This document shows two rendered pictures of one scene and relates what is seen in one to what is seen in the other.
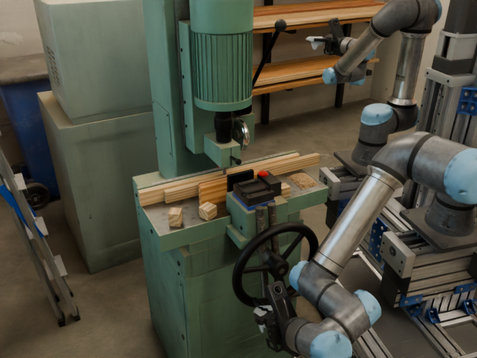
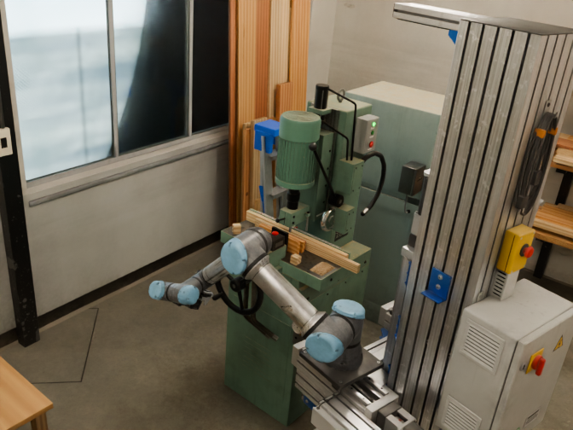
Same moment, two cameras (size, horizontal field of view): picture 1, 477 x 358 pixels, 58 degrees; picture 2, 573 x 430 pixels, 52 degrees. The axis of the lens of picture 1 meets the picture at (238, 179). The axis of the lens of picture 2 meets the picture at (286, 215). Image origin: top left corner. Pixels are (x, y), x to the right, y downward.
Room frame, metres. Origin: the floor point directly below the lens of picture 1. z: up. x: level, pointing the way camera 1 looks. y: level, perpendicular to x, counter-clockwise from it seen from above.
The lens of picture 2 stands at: (0.21, -2.16, 2.20)
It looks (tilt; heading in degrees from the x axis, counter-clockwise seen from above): 26 degrees down; 65
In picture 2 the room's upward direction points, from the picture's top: 5 degrees clockwise
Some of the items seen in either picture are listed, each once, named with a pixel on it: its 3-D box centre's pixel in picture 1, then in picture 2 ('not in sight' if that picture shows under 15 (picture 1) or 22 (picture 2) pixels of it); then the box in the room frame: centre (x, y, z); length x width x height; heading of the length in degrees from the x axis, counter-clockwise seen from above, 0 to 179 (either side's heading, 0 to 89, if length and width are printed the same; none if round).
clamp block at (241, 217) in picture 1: (255, 209); (263, 252); (1.11, -0.05, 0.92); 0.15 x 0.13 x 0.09; 118
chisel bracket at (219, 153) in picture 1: (221, 150); (294, 215); (1.29, 0.05, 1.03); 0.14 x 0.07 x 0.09; 28
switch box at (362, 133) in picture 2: not in sight; (366, 134); (1.62, 0.07, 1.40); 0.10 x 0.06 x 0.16; 28
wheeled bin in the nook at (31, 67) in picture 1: (46, 129); not in sight; (2.81, 1.35, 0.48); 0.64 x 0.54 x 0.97; 123
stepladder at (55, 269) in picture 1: (20, 217); (273, 214); (1.57, 0.95, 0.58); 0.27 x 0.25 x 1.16; 121
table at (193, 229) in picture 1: (243, 208); (275, 255); (1.18, -0.01, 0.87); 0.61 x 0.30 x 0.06; 118
